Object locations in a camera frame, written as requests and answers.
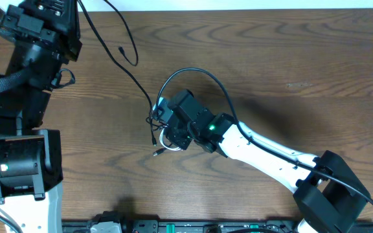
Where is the white usb cable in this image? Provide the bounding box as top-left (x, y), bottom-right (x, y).
top-left (159, 128), bottom-right (183, 152)

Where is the black usb cable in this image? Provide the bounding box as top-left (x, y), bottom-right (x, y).
top-left (76, 0), bottom-right (176, 157)

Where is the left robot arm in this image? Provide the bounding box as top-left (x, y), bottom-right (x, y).
top-left (0, 1), bottom-right (82, 232)

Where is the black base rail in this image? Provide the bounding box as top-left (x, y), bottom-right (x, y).
top-left (62, 211), bottom-right (297, 233)

